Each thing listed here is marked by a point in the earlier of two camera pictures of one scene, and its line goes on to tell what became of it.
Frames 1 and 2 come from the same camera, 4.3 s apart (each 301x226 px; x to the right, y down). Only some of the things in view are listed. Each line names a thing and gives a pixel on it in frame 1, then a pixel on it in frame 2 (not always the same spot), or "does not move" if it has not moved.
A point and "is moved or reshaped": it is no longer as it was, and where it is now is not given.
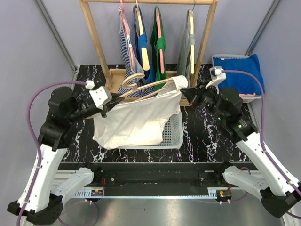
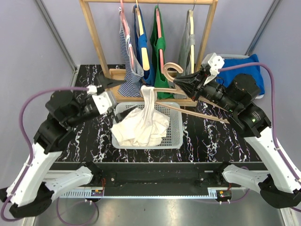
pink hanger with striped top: (129, 40) does not move
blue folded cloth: (243, 83) does not move
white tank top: (138, 123) is moved or reshaped
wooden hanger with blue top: (144, 50) does not move
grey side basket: (245, 99) does not move
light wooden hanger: (137, 87) → (174, 89)
